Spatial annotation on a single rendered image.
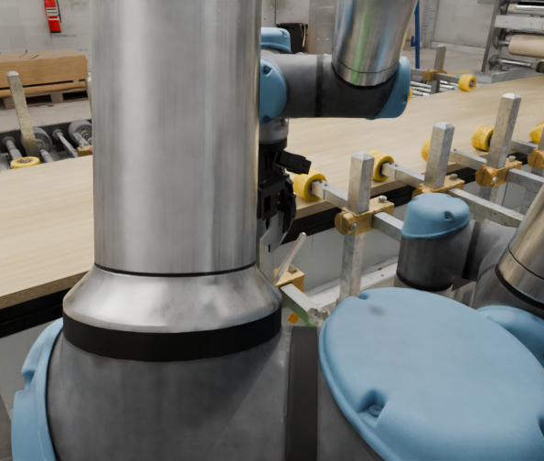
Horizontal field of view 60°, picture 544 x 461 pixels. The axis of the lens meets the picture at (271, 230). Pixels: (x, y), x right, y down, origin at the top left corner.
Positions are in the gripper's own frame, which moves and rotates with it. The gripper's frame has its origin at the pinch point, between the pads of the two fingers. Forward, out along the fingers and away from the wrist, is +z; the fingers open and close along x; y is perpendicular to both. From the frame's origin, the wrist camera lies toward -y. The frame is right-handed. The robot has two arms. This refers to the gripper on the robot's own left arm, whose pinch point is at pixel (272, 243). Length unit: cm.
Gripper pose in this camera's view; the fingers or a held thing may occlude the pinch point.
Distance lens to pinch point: 83.1
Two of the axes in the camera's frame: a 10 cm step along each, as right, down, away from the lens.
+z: 0.0, 8.8, 4.8
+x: 8.0, 2.9, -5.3
